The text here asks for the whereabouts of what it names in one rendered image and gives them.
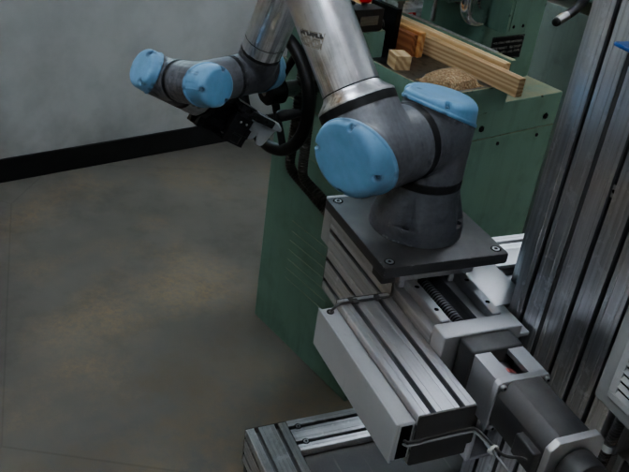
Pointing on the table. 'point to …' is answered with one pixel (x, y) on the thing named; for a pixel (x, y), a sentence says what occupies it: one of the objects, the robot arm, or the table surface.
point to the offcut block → (399, 60)
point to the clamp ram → (389, 22)
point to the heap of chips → (451, 79)
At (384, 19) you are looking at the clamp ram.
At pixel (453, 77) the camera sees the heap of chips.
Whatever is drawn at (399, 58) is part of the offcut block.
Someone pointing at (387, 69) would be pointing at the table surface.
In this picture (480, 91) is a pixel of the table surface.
